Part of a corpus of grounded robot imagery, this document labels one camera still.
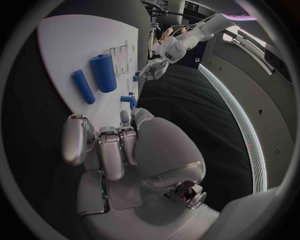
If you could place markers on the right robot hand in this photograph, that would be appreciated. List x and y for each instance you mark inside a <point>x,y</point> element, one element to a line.
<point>161,150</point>

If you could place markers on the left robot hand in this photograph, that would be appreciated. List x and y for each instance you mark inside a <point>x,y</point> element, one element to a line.
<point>153,68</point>

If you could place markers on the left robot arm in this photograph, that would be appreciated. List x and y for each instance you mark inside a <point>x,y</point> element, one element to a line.
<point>187,39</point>

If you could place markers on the blue elbow plug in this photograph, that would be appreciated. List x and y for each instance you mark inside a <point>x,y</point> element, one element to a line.
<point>128,99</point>

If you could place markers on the white task board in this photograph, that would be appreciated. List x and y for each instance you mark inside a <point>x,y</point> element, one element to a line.
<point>77,46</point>

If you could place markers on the small blue plug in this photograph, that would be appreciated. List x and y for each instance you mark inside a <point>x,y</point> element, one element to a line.
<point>137,73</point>

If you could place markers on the small blue block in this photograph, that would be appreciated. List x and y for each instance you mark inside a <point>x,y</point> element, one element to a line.
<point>135,78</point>

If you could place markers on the large blue cylinder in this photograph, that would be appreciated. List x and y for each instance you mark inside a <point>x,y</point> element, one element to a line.
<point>103,73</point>

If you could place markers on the slim long blue cylinder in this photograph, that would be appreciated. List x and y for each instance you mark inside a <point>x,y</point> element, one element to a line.
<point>83,86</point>

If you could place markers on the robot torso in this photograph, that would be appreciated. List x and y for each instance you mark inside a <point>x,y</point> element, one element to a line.
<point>246,93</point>

